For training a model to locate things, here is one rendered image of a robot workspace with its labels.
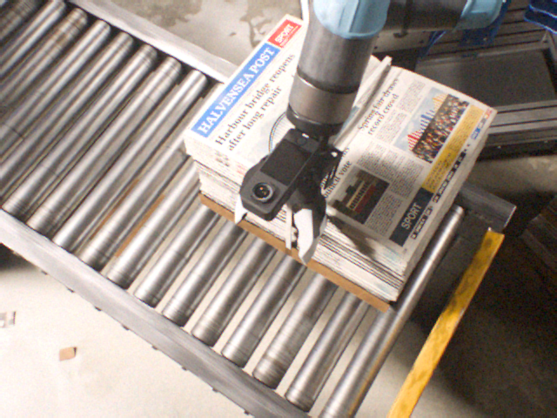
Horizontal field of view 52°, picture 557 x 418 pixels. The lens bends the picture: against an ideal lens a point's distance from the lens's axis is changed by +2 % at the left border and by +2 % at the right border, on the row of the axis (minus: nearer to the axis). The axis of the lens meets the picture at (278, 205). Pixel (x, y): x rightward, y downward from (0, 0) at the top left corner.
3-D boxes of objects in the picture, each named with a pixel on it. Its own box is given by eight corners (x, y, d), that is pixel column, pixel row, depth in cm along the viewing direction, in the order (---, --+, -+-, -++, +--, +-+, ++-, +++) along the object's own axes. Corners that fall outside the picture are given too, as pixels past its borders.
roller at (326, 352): (441, 197, 106) (428, 180, 103) (310, 424, 92) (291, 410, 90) (420, 195, 110) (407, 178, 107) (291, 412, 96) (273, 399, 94)
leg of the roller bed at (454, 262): (433, 304, 175) (497, 226, 112) (426, 320, 173) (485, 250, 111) (417, 293, 177) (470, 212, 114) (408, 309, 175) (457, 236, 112)
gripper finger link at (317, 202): (330, 234, 72) (322, 171, 68) (325, 240, 71) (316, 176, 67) (298, 231, 74) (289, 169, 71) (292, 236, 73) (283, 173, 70)
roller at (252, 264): (350, 149, 110) (333, 132, 109) (212, 357, 97) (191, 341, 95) (336, 151, 115) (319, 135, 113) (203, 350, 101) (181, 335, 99)
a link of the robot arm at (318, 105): (343, 101, 60) (279, 70, 62) (330, 138, 63) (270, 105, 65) (370, 83, 65) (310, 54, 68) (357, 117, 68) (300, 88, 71)
